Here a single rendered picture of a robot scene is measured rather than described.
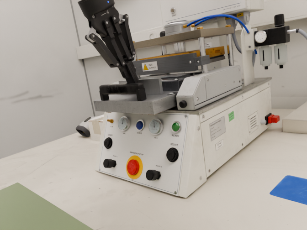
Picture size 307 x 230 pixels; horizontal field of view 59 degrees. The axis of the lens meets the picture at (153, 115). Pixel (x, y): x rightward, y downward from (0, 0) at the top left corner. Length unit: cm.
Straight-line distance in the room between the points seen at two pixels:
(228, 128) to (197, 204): 24
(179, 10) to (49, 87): 145
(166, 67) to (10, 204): 49
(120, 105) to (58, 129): 163
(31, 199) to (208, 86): 44
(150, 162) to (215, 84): 25
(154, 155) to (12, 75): 161
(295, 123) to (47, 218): 79
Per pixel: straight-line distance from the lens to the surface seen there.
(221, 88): 72
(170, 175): 64
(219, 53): 84
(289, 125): 99
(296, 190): 65
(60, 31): 232
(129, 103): 64
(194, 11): 97
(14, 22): 220
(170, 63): 75
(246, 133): 85
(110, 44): 65
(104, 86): 70
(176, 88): 68
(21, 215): 47
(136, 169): 70
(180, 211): 58
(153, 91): 67
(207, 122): 65
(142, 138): 70
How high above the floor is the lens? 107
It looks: 13 degrees down
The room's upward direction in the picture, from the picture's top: 9 degrees counter-clockwise
